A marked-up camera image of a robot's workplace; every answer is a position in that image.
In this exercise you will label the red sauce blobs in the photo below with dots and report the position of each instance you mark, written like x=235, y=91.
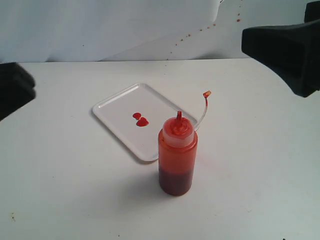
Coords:
x=140, y=120

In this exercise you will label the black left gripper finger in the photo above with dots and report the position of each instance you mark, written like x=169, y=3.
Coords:
x=17, y=88

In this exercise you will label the red sauce squeeze bottle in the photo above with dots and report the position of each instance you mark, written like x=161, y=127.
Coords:
x=177, y=150

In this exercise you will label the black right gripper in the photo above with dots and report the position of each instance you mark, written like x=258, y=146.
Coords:
x=291, y=51

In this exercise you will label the white rectangular plastic tray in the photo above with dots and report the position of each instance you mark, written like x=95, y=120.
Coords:
x=116, y=111

